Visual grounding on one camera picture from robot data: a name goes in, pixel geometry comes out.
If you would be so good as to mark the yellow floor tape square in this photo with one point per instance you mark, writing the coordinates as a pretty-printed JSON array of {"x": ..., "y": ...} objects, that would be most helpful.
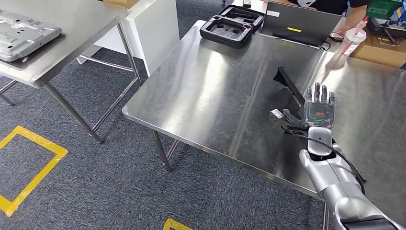
[
  {"x": 41, "y": 142},
  {"x": 174, "y": 223}
]

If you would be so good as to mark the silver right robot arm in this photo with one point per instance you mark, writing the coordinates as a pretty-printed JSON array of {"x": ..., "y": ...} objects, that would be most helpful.
[{"x": 336, "y": 184}]

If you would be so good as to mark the black foam case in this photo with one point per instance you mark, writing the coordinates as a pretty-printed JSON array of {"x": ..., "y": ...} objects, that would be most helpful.
[{"x": 209, "y": 35}]

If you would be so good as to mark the person's forearm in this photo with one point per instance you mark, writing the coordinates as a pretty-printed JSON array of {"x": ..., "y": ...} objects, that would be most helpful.
[{"x": 353, "y": 17}]

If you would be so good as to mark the brown cardboard box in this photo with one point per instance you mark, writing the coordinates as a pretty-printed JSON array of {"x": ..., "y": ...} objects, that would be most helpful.
[
  {"x": 374, "y": 55},
  {"x": 122, "y": 3}
]

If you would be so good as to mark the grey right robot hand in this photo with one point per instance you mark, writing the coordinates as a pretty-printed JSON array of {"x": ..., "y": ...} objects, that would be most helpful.
[{"x": 320, "y": 111}]

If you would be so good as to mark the dark grey laptop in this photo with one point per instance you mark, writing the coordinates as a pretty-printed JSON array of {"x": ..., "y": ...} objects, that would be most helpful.
[{"x": 301, "y": 22}]

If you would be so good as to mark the grey metal plate part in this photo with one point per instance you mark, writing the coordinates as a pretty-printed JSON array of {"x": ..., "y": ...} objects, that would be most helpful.
[{"x": 25, "y": 38}]

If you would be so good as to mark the clear cup pink straw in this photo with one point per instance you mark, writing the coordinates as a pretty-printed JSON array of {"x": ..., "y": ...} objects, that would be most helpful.
[{"x": 352, "y": 41}]

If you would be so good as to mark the white desk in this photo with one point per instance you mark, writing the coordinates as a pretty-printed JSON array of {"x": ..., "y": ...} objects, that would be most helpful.
[{"x": 257, "y": 4}]

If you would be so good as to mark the black plastic frame part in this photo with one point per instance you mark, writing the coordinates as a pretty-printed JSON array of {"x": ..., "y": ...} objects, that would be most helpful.
[{"x": 284, "y": 77}]

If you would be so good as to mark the stainless steel table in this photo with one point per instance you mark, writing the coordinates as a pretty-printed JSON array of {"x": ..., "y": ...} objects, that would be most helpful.
[
  {"x": 79, "y": 31},
  {"x": 206, "y": 95}
]

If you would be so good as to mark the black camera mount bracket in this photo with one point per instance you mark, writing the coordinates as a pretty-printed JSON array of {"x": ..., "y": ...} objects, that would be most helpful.
[{"x": 295, "y": 130}]

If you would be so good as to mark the black device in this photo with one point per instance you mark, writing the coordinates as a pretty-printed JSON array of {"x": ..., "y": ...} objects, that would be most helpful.
[{"x": 377, "y": 27}]

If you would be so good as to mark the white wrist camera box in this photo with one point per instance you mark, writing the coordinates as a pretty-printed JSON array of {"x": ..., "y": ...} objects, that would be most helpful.
[{"x": 277, "y": 113}]

